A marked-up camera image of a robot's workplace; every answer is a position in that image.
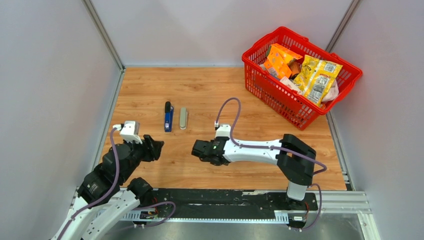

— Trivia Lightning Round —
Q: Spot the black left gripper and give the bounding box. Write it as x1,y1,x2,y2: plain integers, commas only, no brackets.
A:
119,133,165,183

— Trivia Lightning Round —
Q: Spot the grey white stapler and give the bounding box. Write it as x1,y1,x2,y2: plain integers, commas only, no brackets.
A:
179,107,188,130

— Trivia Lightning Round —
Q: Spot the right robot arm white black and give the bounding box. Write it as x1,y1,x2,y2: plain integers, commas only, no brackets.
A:
191,134,318,210

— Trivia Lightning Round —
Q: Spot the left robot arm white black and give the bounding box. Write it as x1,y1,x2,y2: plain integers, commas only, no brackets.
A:
53,134,165,240

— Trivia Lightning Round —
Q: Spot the red plastic shopping basket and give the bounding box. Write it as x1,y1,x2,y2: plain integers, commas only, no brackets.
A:
241,26,363,130

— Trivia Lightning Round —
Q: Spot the white bread package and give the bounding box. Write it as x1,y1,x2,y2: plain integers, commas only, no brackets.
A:
279,76,303,96

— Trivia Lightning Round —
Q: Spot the orange carton box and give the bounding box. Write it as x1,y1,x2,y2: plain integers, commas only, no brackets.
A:
263,43,303,80

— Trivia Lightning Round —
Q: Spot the yellow crisps bag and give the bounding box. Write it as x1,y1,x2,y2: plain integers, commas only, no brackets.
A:
303,58,343,107

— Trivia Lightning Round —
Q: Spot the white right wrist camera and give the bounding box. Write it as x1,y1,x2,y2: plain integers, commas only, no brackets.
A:
214,121,232,139

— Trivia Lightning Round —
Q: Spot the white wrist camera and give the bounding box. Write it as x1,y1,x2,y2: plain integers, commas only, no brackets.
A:
214,121,232,139
112,120,142,144

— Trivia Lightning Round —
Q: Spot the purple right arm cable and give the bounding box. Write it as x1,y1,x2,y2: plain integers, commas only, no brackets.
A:
214,97,328,232

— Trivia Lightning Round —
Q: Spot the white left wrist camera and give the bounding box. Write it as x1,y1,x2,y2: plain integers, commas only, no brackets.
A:
112,120,142,144

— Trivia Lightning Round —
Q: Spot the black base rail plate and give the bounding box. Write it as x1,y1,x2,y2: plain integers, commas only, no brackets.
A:
141,188,319,220

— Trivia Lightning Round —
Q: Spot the aluminium slotted rail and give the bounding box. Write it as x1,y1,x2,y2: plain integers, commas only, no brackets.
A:
76,188,372,228

